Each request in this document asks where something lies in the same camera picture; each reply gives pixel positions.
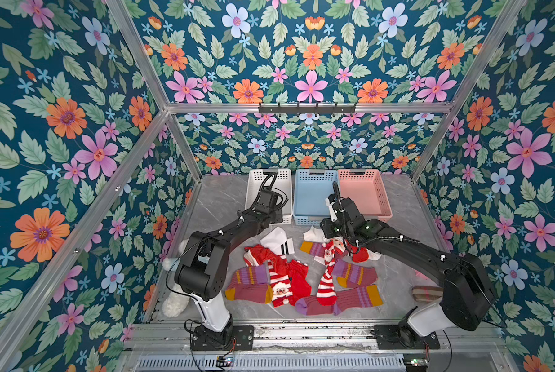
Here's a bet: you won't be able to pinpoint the white sock far right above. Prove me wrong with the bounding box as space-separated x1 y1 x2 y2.
366 250 381 261

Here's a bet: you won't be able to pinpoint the white sock black stripes left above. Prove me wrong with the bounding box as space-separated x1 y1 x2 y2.
260 227 295 256

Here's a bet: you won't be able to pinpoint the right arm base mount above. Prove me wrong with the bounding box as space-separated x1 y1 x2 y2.
371 324 440 350

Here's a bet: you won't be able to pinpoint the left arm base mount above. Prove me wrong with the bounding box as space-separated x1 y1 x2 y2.
191 324 255 351

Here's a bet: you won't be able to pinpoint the purple striped sock bottom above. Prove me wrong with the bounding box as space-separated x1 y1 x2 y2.
295 285 383 316

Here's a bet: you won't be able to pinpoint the white sock black stripes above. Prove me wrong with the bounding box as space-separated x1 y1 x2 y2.
303 226 327 243
260 227 295 256

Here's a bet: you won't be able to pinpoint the plaid beige pouch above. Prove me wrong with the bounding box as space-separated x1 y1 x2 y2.
411 286 443 303

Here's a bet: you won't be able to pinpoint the light blue plastic basket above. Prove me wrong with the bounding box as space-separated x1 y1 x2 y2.
293 169 338 226

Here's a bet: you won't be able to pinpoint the white plastic basket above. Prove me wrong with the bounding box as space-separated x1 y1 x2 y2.
245 168 293 225

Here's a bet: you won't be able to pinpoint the pink plastic basket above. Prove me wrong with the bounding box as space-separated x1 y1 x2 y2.
338 169 393 223

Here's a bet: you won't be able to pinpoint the white sock black stripes right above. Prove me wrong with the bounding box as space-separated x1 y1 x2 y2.
303 226 327 243

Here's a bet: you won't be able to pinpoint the purple striped sock upper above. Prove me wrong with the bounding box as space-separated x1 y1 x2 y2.
300 241 326 263

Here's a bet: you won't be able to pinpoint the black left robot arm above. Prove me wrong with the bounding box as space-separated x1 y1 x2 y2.
175 186 288 333

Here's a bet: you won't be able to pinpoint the plain red sock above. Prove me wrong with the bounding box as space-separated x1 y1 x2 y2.
243 245 311 305

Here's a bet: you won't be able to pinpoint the purple striped sock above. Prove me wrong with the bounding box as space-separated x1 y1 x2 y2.
300 241 326 263
295 285 383 316
225 264 273 304
333 260 378 288

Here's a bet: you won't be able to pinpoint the red santa face sock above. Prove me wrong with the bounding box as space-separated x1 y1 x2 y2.
331 237 370 264

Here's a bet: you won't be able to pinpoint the white teddy bear blue sweater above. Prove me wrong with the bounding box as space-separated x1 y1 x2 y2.
162 258 189 319

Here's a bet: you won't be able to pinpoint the black hook rail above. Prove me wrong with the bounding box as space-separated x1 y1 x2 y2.
257 102 357 116

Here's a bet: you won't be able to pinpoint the purple striped sock middle right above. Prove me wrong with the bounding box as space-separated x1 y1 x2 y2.
333 260 378 288

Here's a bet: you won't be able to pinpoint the purple striped sock left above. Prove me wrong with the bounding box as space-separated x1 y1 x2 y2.
225 264 273 304

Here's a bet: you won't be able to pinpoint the red white striped santa sock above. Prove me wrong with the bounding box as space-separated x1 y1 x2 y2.
316 240 343 306

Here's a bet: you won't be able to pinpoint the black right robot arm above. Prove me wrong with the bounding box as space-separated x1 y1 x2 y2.
320 193 495 339

